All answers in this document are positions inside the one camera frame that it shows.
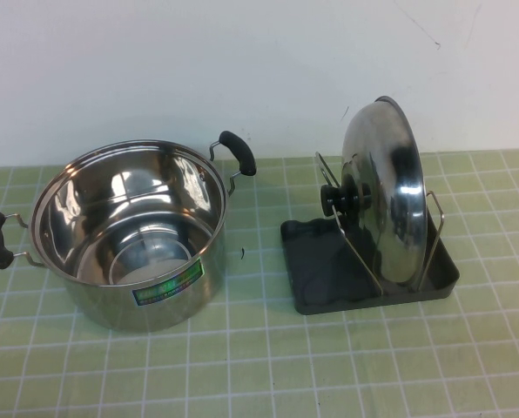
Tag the stainless steel pot lid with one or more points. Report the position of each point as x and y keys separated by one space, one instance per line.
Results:
x=381 y=183

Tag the small dark debris speck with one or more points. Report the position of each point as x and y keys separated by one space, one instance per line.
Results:
x=242 y=253

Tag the green checkered tablecloth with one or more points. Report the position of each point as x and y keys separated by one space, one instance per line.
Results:
x=285 y=357

